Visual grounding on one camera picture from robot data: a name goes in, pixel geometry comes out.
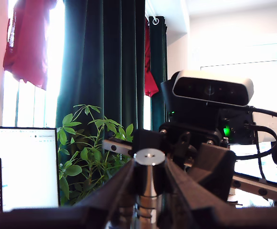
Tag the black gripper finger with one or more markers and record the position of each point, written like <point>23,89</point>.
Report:
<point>186,190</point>
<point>149,140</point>
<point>214,167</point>
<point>119,183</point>

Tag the metallic silver laser pointer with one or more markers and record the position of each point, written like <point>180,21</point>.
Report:
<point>149,157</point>

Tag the green leafy houseplant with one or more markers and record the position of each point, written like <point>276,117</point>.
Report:
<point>90,155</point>

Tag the red hanging cloth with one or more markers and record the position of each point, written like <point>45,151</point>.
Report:
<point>28,47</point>
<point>150,81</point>

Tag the dark green curtain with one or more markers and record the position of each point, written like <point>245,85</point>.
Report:
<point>105,59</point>
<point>158,71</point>

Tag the black Huawei computer monitor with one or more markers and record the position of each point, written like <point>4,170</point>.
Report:
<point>28,167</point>

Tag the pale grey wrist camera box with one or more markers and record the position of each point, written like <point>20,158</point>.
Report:
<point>212,89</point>

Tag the white wall board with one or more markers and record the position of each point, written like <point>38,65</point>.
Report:
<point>271,83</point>

